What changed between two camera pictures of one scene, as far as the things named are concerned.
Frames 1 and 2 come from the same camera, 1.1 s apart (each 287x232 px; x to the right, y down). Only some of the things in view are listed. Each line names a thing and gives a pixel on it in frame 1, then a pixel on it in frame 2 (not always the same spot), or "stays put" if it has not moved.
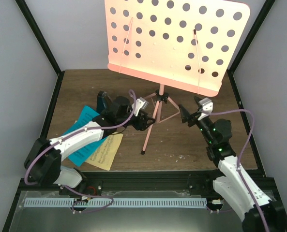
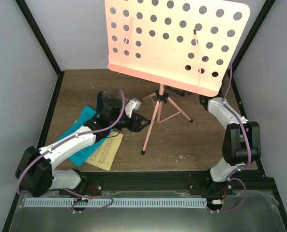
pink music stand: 189,45 stays put
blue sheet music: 80,156 stays put
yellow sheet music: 103,156 stays put
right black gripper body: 196,116 -> 188,93
